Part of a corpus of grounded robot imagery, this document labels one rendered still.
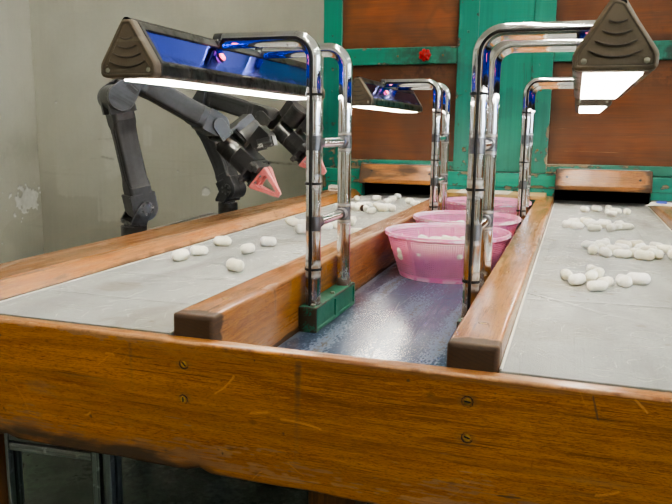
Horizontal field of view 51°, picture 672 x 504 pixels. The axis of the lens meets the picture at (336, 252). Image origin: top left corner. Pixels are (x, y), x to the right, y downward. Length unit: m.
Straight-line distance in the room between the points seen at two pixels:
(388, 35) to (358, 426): 2.01
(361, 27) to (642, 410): 2.12
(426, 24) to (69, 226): 2.33
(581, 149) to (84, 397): 1.95
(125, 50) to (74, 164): 3.12
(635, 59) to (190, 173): 3.11
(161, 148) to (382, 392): 3.11
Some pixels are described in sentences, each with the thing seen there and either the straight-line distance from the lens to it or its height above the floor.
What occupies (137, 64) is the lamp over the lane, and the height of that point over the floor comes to 1.06.
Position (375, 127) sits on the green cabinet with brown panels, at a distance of 2.62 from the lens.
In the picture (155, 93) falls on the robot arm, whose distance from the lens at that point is 1.77.
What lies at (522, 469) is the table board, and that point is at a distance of 0.76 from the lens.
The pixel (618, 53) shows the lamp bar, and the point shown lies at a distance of 0.77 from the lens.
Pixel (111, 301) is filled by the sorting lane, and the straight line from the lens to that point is 1.04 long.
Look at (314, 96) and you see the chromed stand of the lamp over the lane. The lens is 1.05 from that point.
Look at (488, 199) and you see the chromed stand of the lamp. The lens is 1.15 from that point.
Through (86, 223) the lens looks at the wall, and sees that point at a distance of 4.04.
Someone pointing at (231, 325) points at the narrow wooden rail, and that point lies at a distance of 0.88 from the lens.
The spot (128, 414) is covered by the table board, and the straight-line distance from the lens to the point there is 0.91.
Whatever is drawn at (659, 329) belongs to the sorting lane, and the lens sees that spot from 0.97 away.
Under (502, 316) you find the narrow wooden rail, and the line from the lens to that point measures 0.86.
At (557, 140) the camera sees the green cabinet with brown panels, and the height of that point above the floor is 0.95.
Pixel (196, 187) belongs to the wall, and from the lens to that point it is 3.70.
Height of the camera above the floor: 0.98
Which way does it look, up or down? 10 degrees down
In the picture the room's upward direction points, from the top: 1 degrees clockwise
